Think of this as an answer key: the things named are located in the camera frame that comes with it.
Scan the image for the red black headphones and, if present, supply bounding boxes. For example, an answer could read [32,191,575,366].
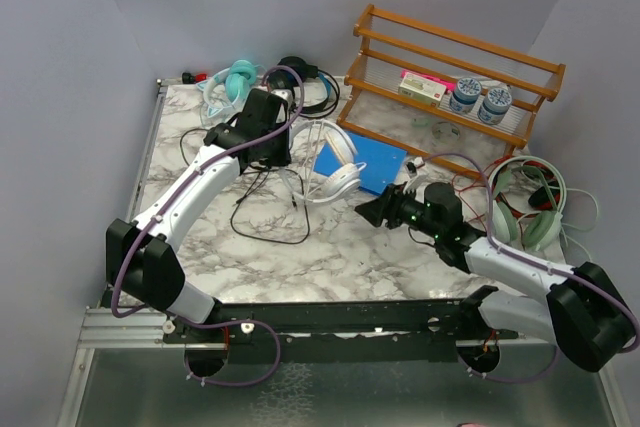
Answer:
[493,158,567,215]

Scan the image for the white headphone cable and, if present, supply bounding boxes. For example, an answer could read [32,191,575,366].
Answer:
[279,119,326,208]

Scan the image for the tape roll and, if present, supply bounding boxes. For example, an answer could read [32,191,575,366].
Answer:
[431,121,461,144]

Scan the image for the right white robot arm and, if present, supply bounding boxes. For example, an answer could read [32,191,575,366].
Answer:
[355,182,639,372]

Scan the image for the green headphones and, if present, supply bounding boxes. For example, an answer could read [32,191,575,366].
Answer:
[485,155,601,258]

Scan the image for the right blue-lid jar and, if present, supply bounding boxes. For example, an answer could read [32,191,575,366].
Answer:
[478,87,513,125]

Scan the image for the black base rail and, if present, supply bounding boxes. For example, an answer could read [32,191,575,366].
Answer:
[99,286,521,364]

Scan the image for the white green box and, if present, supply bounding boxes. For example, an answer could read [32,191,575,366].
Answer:
[398,71,446,108]

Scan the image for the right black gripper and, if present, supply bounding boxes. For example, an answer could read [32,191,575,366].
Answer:
[355,181,442,239]

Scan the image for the black blue headphones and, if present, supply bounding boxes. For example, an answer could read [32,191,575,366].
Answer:
[264,56,341,119]

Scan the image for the wooden shelf rack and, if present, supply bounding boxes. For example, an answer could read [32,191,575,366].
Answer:
[337,5,566,176]

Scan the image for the black headphone cable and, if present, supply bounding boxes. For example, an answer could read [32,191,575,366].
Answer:
[179,128,311,245]

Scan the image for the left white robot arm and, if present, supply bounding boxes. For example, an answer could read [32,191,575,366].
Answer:
[106,88,293,342]

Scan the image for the teal cat-ear headphones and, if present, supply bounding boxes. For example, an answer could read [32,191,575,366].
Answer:
[196,60,264,128]

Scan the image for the white over-ear headphones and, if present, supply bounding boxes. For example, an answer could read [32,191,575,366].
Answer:
[278,120,367,205]

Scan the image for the red black connector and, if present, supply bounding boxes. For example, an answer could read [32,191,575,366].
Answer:
[181,72,208,85]

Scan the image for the left blue-lid jar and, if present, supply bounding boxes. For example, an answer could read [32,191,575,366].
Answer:
[449,77,482,114]

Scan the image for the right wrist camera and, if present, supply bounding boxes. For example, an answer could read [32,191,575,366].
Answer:
[404,157,427,192]

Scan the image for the blue-lid jar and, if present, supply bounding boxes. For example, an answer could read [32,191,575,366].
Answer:
[449,77,482,114]
[478,87,513,125]

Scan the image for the blue notebook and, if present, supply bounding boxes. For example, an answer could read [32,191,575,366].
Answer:
[314,132,407,195]

